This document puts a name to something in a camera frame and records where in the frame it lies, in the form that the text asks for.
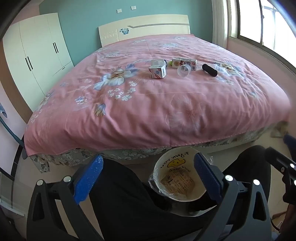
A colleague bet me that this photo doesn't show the white wardrobe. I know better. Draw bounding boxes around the white wardrobe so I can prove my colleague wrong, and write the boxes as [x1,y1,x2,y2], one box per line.
[2,13,74,114]

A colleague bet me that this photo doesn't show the brown paper packet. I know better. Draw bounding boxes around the brown paper packet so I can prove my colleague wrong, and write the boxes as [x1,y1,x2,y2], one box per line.
[159,173,197,193]

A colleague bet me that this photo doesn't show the glass round table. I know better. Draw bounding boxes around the glass round table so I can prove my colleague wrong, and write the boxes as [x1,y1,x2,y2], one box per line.
[0,137,35,217]

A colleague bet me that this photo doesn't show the pink floral blanket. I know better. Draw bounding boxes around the pink floral blanket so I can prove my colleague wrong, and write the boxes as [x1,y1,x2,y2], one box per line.
[24,34,290,156]

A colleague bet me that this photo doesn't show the white blue milk carton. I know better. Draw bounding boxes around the white blue milk carton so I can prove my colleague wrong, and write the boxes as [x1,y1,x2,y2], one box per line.
[149,65,167,79]

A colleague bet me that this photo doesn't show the white green drink carton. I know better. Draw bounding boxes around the white green drink carton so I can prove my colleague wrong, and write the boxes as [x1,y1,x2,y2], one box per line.
[171,58,197,71]

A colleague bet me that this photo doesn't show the blue curved tube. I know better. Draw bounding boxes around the blue curved tube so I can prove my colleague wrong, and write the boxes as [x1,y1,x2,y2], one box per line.
[0,103,25,147]

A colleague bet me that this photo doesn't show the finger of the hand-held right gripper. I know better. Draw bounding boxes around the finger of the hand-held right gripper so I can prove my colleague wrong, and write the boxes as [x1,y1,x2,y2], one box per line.
[283,134,296,151]
[264,146,296,178]

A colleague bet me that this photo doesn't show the window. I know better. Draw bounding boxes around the window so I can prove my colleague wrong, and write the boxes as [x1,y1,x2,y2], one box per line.
[228,0,296,75]

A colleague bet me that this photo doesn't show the black cylinder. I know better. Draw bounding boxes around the black cylinder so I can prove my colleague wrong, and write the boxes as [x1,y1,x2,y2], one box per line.
[202,64,218,77]

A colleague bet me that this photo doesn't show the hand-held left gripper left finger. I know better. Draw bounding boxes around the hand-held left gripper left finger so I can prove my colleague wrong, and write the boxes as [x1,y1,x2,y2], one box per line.
[26,154,104,241]

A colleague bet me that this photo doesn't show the clear plastic cup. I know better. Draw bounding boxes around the clear plastic cup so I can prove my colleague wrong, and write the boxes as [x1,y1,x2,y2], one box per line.
[177,65,191,77]

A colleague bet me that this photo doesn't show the cream bed headboard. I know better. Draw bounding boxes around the cream bed headboard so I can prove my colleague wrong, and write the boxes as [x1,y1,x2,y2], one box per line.
[98,14,190,48]

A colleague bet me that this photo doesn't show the person's black trousers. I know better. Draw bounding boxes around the person's black trousers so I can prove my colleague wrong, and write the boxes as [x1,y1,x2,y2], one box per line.
[88,146,272,241]

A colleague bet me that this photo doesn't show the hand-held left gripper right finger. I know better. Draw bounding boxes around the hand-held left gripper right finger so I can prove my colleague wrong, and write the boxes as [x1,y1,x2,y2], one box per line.
[194,152,272,241]

